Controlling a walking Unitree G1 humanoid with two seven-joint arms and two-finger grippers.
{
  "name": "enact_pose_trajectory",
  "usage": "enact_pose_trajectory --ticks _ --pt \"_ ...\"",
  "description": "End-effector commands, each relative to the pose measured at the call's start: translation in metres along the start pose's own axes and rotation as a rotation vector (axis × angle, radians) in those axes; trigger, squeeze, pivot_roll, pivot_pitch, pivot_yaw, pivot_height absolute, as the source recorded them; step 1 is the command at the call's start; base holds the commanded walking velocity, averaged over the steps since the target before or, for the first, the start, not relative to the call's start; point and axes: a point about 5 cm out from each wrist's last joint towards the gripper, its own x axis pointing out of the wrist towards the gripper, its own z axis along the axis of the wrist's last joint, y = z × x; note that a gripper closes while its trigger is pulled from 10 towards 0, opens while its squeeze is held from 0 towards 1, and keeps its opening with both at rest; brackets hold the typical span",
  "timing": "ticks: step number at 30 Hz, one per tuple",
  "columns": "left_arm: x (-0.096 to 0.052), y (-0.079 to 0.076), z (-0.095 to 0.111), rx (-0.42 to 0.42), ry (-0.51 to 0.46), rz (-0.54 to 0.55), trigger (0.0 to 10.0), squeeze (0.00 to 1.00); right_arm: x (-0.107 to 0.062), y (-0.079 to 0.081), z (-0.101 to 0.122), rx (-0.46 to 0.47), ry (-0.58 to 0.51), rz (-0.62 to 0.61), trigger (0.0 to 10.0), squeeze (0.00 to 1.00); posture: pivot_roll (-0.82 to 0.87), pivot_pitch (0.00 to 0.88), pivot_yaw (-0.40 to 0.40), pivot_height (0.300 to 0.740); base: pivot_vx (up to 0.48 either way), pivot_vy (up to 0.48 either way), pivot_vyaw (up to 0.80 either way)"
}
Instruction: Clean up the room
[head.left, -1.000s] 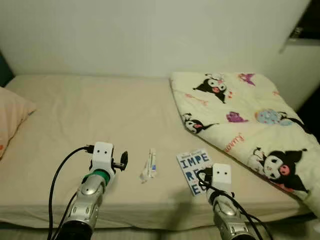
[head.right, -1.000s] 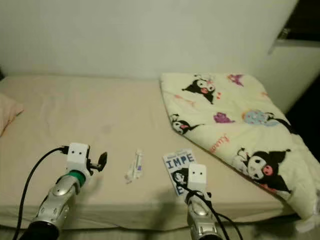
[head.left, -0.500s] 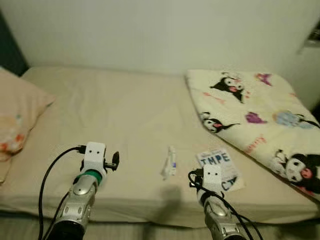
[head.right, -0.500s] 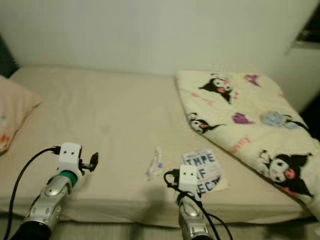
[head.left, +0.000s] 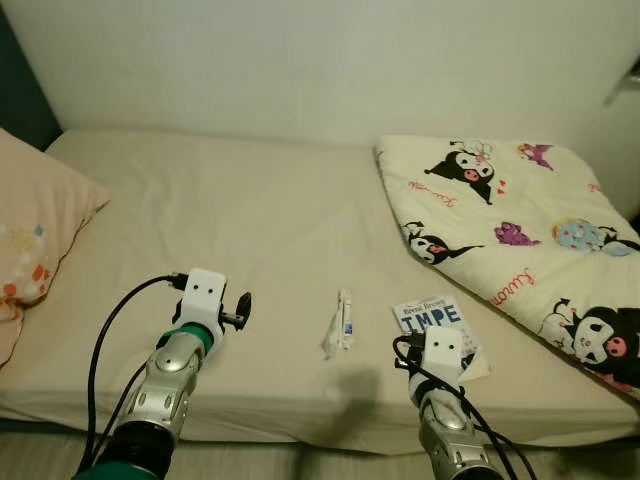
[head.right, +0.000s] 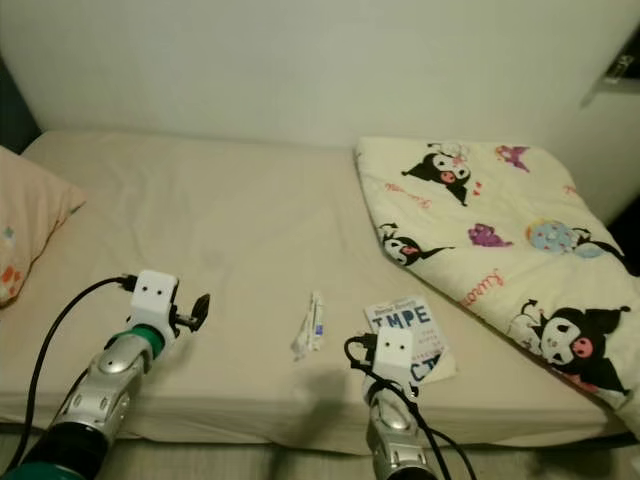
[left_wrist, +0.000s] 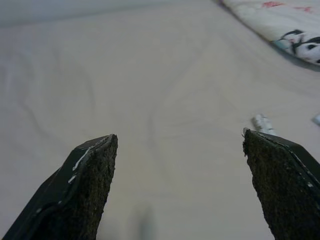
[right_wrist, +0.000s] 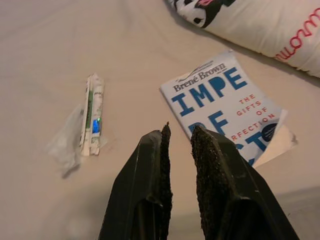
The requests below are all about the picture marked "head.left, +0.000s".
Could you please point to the white wrapper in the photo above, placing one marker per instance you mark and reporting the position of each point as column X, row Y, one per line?
column 338, row 330

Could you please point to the white book with blue letters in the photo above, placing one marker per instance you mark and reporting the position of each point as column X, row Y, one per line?
column 440, row 315

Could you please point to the pink pillow with coloured dots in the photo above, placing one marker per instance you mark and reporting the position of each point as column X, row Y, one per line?
column 40, row 220

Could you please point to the cream cartoon print quilt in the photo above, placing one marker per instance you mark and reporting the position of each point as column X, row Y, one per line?
column 520, row 190

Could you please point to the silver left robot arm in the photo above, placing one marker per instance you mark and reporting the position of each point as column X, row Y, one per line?
column 160, row 390

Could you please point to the bed with beige sheet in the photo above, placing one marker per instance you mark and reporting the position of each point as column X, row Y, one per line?
column 250, row 220

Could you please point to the dark green upholstered headboard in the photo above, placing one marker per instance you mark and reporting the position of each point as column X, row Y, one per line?
column 20, row 100

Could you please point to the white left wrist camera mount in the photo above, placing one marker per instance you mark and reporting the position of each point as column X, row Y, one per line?
column 203, row 290

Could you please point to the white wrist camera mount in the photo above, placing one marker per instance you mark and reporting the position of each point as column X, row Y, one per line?
column 443, row 348
column 203, row 290

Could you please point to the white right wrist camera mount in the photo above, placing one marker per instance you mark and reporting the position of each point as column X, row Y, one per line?
column 443, row 348

